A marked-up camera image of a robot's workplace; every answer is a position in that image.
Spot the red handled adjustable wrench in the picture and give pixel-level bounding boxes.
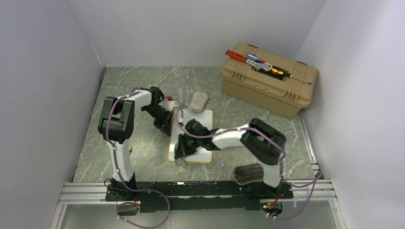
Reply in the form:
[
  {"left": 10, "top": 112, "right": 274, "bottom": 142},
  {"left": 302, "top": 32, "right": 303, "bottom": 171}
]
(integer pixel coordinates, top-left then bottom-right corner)
[{"left": 222, "top": 49, "right": 272, "bottom": 72}]

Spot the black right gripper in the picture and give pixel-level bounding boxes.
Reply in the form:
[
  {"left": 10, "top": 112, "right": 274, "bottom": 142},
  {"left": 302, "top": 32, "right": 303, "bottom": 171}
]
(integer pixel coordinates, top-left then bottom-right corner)
[{"left": 176, "top": 133, "right": 203, "bottom": 158}]

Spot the yellow black screwdriver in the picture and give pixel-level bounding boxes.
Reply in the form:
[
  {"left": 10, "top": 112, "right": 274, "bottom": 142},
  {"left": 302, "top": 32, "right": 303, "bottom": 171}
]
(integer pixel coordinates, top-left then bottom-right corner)
[{"left": 269, "top": 65, "right": 312, "bottom": 85}]

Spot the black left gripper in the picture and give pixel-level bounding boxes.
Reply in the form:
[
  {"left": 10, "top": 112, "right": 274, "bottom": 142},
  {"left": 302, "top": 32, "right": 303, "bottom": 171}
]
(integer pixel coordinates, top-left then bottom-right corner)
[{"left": 143, "top": 105, "right": 174, "bottom": 137}]

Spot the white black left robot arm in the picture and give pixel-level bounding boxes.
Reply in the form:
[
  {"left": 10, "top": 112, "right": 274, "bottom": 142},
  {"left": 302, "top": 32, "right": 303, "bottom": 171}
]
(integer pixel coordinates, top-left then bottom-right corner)
[{"left": 97, "top": 86, "right": 175, "bottom": 200}]

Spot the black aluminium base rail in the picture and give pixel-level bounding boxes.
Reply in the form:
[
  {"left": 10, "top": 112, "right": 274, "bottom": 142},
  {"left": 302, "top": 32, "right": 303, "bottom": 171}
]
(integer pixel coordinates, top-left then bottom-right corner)
[{"left": 58, "top": 180, "right": 338, "bottom": 213}]

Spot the blue red screwdriver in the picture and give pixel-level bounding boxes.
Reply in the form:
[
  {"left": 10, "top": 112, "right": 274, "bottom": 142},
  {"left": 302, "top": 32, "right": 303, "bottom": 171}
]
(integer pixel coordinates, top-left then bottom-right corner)
[{"left": 245, "top": 53, "right": 266, "bottom": 63}]

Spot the tan plastic toolbox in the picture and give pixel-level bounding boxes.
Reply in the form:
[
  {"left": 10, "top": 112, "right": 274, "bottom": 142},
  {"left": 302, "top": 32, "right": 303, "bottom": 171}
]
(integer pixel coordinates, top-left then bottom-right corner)
[{"left": 221, "top": 43, "right": 319, "bottom": 119}]

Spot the grey silver scrubbing sponge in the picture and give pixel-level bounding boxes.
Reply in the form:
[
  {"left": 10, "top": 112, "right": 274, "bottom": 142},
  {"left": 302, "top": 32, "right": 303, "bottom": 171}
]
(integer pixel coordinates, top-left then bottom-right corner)
[{"left": 187, "top": 91, "right": 209, "bottom": 114}]

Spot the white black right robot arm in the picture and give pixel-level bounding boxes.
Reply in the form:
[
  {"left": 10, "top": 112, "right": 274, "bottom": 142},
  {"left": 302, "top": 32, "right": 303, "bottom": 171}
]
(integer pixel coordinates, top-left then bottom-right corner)
[{"left": 174, "top": 118, "right": 286, "bottom": 198}]

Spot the dark wavy foam sponge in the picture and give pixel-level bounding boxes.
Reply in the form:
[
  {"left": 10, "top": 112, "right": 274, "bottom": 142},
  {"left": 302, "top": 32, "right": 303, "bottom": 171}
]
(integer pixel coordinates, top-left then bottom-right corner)
[{"left": 231, "top": 163, "right": 264, "bottom": 186}]

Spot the yellow framed whiteboard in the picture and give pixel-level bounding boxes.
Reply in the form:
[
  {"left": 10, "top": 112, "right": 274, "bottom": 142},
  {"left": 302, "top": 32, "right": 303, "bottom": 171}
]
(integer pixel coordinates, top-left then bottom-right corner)
[{"left": 167, "top": 108, "right": 213, "bottom": 164}]

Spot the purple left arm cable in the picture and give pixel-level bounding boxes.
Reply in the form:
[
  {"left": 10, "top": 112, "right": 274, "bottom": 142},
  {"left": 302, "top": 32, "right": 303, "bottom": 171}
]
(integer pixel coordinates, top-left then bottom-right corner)
[{"left": 105, "top": 87, "right": 171, "bottom": 229}]

